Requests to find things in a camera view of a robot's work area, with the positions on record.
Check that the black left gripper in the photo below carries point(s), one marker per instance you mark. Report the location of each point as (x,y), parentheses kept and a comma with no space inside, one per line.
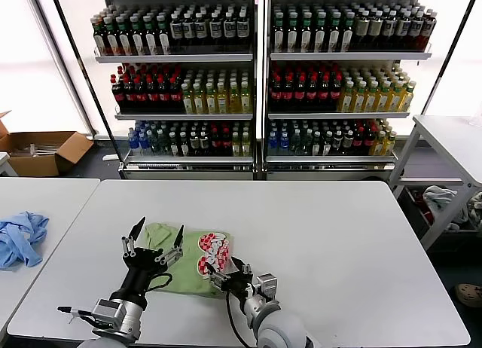
(141,265)

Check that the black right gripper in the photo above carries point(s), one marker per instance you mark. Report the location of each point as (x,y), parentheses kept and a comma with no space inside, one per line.
(237,283)

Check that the light green printed t-shirt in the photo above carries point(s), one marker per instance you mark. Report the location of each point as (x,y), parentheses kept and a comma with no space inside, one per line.
(188,265)

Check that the small white floor object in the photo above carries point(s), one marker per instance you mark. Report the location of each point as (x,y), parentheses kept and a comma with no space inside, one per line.
(109,157)

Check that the green tinted water bottle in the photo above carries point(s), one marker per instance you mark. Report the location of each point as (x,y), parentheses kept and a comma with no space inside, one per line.
(153,142)
(305,141)
(163,142)
(294,141)

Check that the small dark bottle white label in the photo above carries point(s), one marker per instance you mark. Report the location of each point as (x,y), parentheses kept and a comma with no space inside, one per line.
(316,143)
(184,144)
(327,143)
(174,144)

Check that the blue drink bottle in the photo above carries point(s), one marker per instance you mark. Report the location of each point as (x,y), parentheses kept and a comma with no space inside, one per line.
(283,141)
(272,141)
(142,141)
(132,141)

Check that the dark bottle black-white label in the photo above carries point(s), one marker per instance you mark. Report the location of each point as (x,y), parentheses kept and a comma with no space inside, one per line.
(194,141)
(401,27)
(204,141)
(348,140)
(243,26)
(229,26)
(415,27)
(215,27)
(337,140)
(175,29)
(188,29)
(202,28)

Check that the red-cap cola bottle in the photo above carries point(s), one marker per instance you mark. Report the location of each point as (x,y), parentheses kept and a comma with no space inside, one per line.
(324,95)
(300,95)
(118,96)
(130,96)
(175,96)
(276,95)
(358,139)
(226,141)
(335,95)
(368,139)
(288,95)
(312,95)
(163,96)
(152,96)
(141,96)
(215,141)

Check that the open brown cardboard box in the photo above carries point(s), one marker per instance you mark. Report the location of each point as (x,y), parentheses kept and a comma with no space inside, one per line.
(71,148)

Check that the crumpled light blue garment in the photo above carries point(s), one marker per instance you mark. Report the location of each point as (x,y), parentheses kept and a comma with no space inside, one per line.
(22,239)

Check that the white packing material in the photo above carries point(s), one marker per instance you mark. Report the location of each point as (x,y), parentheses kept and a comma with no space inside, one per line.
(37,151)

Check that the grey metal shelving unit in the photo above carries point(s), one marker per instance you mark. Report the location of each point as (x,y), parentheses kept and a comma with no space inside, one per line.
(173,57)
(350,55)

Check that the dark red garment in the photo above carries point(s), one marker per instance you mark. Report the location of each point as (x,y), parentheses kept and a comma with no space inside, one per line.
(418,203)

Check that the green-cap dark tea bottle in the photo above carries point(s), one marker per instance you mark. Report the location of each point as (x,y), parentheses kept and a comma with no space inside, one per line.
(292,35)
(123,41)
(305,35)
(334,35)
(149,41)
(278,35)
(320,35)
(110,41)
(346,35)
(136,41)
(162,41)

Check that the reddish tea bottle white label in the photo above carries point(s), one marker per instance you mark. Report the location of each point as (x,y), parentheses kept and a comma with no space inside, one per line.
(99,39)

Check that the grey-white cloth pile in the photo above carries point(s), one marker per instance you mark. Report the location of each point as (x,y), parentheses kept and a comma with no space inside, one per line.
(438,197)

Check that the brown clog shoe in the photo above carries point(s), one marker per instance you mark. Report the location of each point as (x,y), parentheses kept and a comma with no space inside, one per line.
(468,293)

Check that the grey patterned cloth pile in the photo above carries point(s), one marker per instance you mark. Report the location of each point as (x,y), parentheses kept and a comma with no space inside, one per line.
(476,206)

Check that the dark bottle beige label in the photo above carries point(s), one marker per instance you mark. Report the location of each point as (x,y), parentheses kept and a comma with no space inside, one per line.
(375,27)
(388,27)
(361,27)

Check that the reddish drink bottle white label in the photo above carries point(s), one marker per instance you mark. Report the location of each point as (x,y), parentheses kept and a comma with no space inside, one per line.
(428,27)

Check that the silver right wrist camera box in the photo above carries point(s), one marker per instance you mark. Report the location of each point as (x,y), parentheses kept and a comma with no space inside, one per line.
(268,286)

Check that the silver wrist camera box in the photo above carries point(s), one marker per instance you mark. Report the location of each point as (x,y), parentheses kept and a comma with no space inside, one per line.
(107,312)
(268,286)

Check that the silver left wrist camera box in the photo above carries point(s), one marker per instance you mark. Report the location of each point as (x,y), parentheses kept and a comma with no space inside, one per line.
(107,312)

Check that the black slanted frame pole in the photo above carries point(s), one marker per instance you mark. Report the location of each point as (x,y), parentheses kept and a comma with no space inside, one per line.
(444,61)
(80,61)

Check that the white metal-frame side table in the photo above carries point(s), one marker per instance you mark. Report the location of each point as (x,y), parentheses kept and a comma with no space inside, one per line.
(444,137)

